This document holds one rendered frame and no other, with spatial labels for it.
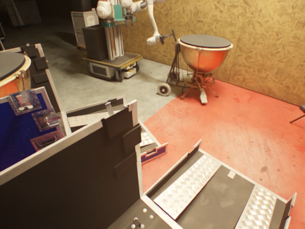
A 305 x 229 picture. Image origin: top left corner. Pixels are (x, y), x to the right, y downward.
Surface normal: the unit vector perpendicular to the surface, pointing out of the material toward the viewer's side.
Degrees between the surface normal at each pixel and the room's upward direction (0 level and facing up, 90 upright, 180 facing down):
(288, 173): 0
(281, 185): 0
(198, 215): 1
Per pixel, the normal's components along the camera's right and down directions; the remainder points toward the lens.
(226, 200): 0.02, -0.80
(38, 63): 0.51, 0.52
